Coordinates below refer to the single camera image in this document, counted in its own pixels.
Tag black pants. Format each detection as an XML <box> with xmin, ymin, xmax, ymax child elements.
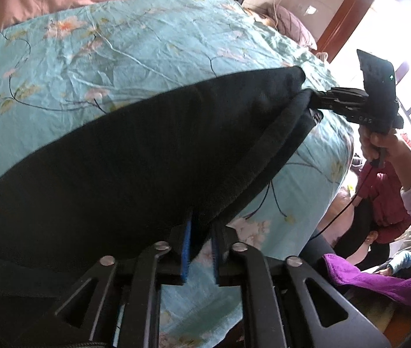
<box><xmin>0</xmin><ymin>66</ymin><xmax>315</xmax><ymax>297</ymax></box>

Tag person's right hand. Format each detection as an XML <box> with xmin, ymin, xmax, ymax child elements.
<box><xmin>359</xmin><ymin>126</ymin><xmax>411</xmax><ymax>190</ymax></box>

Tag purple grey pillow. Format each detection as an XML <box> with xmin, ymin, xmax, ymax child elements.
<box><xmin>266</xmin><ymin>5</ymin><xmax>317</xmax><ymax>50</ymax></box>

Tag purple cloth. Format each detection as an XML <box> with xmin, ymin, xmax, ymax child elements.
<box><xmin>323</xmin><ymin>254</ymin><xmax>411</xmax><ymax>306</ymax></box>

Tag teal floral bed sheet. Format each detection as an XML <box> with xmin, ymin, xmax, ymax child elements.
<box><xmin>0</xmin><ymin>0</ymin><xmax>355</xmax><ymax>348</ymax></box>

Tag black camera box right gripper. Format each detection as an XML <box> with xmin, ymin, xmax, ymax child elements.
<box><xmin>357</xmin><ymin>50</ymin><xmax>396</xmax><ymax>103</ymax></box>

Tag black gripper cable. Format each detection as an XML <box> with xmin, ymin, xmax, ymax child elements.
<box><xmin>308</xmin><ymin>148</ymin><xmax>386</xmax><ymax>242</ymax></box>

